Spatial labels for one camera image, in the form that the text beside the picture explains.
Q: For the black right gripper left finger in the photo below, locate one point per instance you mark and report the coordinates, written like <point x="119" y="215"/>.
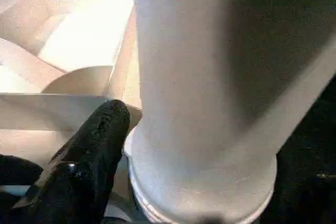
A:
<point x="84" y="171"/>

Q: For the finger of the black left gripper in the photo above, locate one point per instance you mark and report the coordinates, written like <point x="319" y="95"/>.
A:
<point x="18" y="170"/>

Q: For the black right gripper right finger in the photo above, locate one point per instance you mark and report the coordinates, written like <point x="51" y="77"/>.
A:
<point x="310" y="198"/>

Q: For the white plastic table leg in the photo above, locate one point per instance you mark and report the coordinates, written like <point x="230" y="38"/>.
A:
<point x="210" y="77"/>

